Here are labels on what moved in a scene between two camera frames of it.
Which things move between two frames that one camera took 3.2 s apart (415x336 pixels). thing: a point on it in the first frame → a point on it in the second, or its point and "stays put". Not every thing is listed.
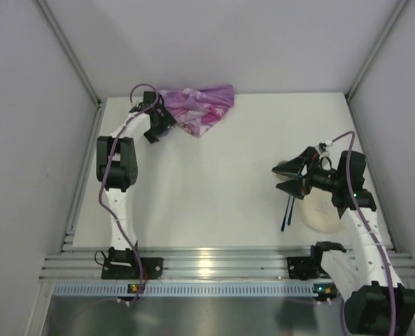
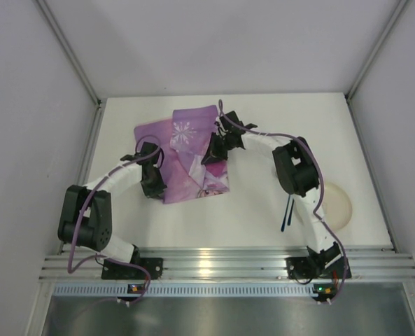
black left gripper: (162, 120) → (151, 178)
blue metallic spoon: (289, 218) stays put
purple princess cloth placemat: (196, 109) → (184, 138)
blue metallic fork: (282, 227) stays put
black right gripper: (306, 175) → (215, 150)
